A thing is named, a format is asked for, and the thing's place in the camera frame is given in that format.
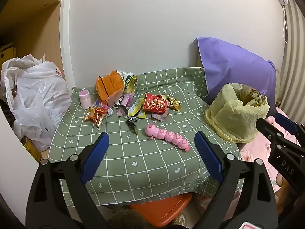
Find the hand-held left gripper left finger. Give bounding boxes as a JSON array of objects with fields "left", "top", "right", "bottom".
[{"left": 26, "top": 132, "right": 110, "bottom": 229}]

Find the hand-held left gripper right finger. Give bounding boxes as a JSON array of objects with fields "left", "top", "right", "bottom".
[{"left": 194, "top": 131, "right": 279, "bottom": 229}]

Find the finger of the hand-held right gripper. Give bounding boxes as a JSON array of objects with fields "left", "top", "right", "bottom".
[
  {"left": 275, "top": 113, "right": 305, "bottom": 146},
  {"left": 256, "top": 117, "right": 301, "bottom": 148}
]

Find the red orange snack wrapper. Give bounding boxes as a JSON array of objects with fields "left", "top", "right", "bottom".
[{"left": 84, "top": 107, "right": 108, "bottom": 128}]

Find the multicoloured snack wrapper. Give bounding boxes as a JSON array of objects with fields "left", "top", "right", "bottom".
[{"left": 92, "top": 100, "right": 115, "bottom": 117}]

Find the pale purple translucent wrapper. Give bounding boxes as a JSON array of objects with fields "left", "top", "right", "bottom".
[{"left": 151, "top": 108, "right": 171, "bottom": 121}]

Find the pink snack wrapper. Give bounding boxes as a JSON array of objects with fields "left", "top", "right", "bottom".
[{"left": 117, "top": 93, "right": 135, "bottom": 116}]

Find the yellow white snack wrapper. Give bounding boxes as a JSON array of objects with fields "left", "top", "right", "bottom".
[{"left": 127, "top": 98, "right": 147, "bottom": 119}]

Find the orange snack bag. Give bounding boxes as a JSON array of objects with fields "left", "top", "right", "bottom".
[{"left": 96, "top": 70, "right": 125, "bottom": 105}]

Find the green white carton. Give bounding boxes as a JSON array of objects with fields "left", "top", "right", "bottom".
[{"left": 116, "top": 70, "right": 134, "bottom": 84}]

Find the pink floral blanket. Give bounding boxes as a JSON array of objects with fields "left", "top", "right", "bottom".
[{"left": 195, "top": 106, "right": 305, "bottom": 217}]

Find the brown cardboard piece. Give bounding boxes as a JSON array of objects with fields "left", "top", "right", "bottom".
[{"left": 245, "top": 88, "right": 267, "bottom": 105}]

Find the green checked tablecloth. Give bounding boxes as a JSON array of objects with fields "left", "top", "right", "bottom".
[{"left": 48, "top": 67, "right": 241, "bottom": 207}]

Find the pink caterpillar toy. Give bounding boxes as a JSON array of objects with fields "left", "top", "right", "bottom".
[{"left": 144, "top": 123, "right": 192, "bottom": 152}]

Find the small black wrapper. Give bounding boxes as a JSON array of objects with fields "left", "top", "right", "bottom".
[{"left": 126, "top": 116, "right": 140, "bottom": 134}]

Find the small pink cup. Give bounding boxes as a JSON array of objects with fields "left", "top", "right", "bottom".
[{"left": 79, "top": 91, "right": 92, "bottom": 109}]

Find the gold brown wrapper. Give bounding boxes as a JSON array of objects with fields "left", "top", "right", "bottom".
[{"left": 163, "top": 95, "right": 181, "bottom": 112}]

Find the yellow can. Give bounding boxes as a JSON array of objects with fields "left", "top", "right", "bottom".
[{"left": 20, "top": 136, "right": 43, "bottom": 164}]

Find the brown fuzzy cloth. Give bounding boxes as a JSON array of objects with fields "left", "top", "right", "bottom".
[{"left": 105, "top": 209, "right": 153, "bottom": 229}]

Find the orange stool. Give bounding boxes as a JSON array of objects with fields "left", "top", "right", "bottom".
[{"left": 130, "top": 193, "right": 192, "bottom": 227}]

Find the beige curtain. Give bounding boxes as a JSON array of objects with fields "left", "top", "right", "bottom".
[{"left": 279, "top": 0, "right": 305, "bottom": 108}]

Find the red instant noodle cup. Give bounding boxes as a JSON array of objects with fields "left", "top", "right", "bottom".
[{"left": 142, "top": 92, "right": 169, "bottom": 114}]

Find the purple pillow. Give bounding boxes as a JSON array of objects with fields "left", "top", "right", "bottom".
[{"left": 193, "top": 37, "right": 278, "bottom": 104}]

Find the long yellow black wrapper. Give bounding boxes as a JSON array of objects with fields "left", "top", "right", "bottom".
[{"left": 121, "top": 75, "right": 139, "bottom": 101}]

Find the white plastic bag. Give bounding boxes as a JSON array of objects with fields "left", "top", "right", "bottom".
[{"left": 0, "top": 54, "right": 73, "bottom": 152}]

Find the yellow box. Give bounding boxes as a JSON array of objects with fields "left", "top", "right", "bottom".
[{"left": 0, "top": 43, "right": 17, "bottom": 64}]

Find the wooden shelf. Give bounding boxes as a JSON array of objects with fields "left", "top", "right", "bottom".
[{"left": 0, "top": 0, "right": 63, "bottom": 77}]

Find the white cable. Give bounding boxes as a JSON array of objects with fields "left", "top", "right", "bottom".
[{"left": 282, "top": 4, "right": 288, "bottom": 44}]

